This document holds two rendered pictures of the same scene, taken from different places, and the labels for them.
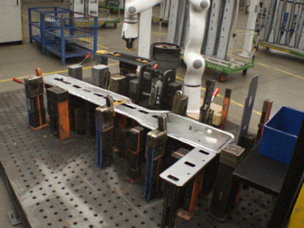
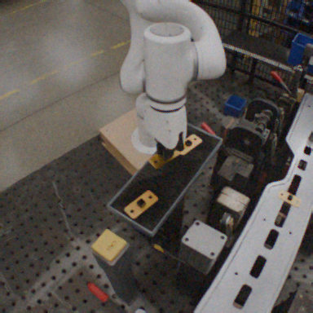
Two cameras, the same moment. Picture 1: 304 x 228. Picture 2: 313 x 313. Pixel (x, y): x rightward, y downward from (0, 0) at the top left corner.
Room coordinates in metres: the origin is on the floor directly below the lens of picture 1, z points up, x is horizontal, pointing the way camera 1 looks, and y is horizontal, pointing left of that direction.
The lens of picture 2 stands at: (2.00, 0.67, 1.79)
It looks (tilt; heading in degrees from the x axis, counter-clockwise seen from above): 49 degrees down; 269
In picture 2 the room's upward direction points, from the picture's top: straight up
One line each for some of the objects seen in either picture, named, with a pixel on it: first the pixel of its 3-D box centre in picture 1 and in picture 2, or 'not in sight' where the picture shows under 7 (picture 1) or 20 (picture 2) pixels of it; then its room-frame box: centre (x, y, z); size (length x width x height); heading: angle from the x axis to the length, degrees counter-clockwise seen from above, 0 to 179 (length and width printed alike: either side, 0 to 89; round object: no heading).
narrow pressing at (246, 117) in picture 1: (247, 114); not in sight; (1.13, -0.40, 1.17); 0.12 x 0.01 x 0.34; 145
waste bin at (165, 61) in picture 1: (164, 66); not in sight; (4.73, -0.14, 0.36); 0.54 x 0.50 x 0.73; 129
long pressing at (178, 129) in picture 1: (115, 102); (288, 204); (1.56, 0.21, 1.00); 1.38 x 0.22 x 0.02; 55
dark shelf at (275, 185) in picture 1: (287, 141); (297, 63); (1.20, -0.66, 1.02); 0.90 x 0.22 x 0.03; 145
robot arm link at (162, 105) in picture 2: (131, 19); (165, 93); (1.98, 0.18, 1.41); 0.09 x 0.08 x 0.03; 129
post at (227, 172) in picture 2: (130, 103); (217, 205); (1.79, 0.14, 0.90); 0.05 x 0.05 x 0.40; 55
